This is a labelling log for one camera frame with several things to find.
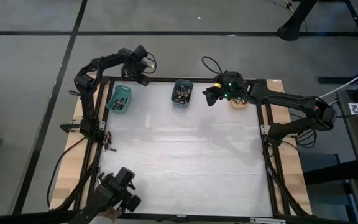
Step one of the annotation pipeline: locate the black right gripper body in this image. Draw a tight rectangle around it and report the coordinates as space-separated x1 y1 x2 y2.
202 84 227 107

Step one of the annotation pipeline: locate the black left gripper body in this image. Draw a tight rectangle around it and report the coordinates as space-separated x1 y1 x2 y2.
122 60 151 87

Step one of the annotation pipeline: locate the teal plastic bin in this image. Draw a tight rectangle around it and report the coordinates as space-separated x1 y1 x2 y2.
106 85 132 114

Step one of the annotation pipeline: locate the yellow plastic bin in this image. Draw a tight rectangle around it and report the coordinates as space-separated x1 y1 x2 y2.
230 98 250 110

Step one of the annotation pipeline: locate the blue-grey plastic bin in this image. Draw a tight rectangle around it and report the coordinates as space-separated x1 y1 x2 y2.
170 79 194 108

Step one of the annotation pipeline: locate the wooden base board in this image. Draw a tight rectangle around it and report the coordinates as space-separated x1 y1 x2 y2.
258 79 313 215
48 74 111 211

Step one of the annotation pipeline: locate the thick black cable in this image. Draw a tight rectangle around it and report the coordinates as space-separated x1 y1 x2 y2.
144 51 157 75

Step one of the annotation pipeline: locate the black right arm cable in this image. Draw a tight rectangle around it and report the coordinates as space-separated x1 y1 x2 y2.
201 55 226 77

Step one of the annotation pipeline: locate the black cable bundle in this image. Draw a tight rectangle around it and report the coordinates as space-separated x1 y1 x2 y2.
295 127 318 149

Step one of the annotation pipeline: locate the black floor stand post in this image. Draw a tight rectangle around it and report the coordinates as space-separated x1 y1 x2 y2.
277 0 319 42

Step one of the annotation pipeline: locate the white hanging cable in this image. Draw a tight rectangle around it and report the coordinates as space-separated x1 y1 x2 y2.
317 62 358 100

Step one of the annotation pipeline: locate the black desk leg frame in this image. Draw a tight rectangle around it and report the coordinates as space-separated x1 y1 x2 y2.
318 0 358 85

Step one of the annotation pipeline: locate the black diagonal frame strut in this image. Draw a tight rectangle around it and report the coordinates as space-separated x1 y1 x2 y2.
265 146 310 217
54 161 101 212

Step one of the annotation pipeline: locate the silver frame bracket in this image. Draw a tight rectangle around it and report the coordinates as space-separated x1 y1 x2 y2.
249 217 286 224

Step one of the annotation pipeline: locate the black floor cable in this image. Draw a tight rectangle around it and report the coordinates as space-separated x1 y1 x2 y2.
46 136 88 208

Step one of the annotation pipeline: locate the black overhead frame bar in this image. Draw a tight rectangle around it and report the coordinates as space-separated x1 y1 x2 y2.
0 210 77 224

